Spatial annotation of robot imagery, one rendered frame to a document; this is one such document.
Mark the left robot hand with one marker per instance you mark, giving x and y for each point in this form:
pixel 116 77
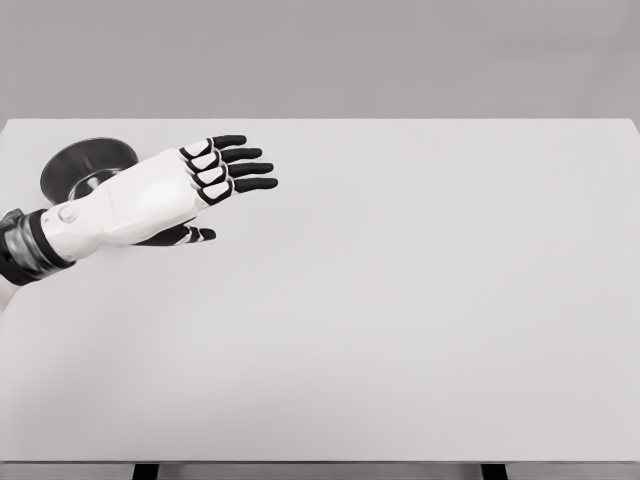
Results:
pixel 160 187

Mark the dark metal pot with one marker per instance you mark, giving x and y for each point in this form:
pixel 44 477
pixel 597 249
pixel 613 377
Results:
pixel 75 167

